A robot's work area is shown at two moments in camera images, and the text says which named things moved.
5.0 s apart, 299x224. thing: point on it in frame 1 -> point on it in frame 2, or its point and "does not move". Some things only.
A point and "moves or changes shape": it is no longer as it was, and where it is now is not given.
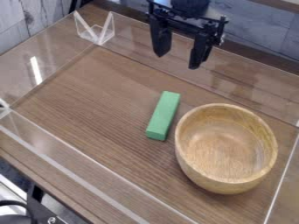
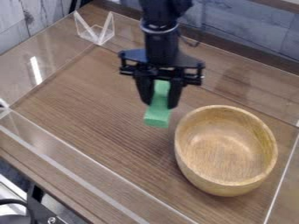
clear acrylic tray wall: [167, 143] does not move
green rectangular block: [163, 115] moves or changes shape
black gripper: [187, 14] -> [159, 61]
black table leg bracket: [37, 213] does not move
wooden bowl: [225, 148] does not move
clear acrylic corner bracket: [96, 33] does not move
